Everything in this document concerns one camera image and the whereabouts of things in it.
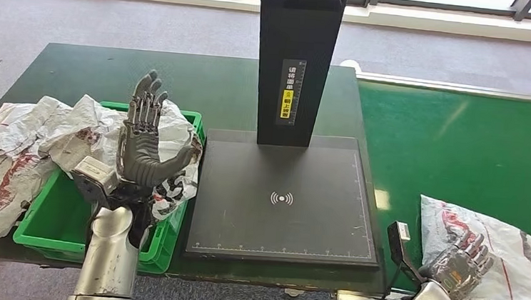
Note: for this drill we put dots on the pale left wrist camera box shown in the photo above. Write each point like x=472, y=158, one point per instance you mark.
x=95, y=176

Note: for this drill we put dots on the green plastic crate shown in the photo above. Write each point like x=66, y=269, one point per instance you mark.
x=50, y=227

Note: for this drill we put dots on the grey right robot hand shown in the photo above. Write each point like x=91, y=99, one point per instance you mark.
x=457, y=271

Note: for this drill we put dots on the white parcel bag red logo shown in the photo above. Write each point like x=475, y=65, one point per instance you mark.
x=517, y=268

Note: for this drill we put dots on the plain grey parcel bag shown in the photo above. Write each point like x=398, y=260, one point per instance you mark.
x=92, y=126

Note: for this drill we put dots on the green conveyor belt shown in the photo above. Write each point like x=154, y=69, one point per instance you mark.
x=474, y=146

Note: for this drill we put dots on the pale table foot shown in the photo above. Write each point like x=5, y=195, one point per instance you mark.
x=293, y=293

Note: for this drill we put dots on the white parcel bag red smears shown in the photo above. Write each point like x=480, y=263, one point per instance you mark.
x=3, y=166

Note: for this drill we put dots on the black inbound scanner machine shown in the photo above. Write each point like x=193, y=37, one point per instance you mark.
x=298, y=37

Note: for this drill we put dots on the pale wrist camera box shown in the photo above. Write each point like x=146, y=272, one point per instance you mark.
x=400, y=249
x=95, y=176

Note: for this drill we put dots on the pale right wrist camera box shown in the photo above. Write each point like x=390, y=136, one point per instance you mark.
x=400, y=249

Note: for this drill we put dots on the white parcel bag black lettering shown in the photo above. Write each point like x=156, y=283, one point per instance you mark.
x=172, y=194

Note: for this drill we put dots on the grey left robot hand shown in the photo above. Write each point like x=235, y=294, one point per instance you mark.
x=139, y=153

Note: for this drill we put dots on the aluminium conveyor frame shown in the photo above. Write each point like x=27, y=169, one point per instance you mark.
x=441, y=84

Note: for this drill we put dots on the black yellow label sticker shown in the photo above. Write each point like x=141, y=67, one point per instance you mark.
x=292, y=82

